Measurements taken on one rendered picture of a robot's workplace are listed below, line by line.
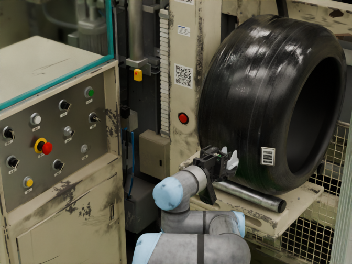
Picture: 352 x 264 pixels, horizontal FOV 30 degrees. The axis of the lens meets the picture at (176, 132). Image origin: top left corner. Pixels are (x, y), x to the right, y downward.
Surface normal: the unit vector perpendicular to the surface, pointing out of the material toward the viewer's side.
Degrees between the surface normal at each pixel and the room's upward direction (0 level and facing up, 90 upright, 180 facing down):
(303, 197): 0
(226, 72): 51
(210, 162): 90
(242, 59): 40
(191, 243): 10
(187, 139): 90
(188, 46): 90
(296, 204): 0
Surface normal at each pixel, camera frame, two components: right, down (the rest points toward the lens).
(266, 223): -0.59, 0.39
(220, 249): 0.37, -0.61
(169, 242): 0.00, -0.78
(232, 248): 0.58, -0.62
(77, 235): 0.80, 0.29
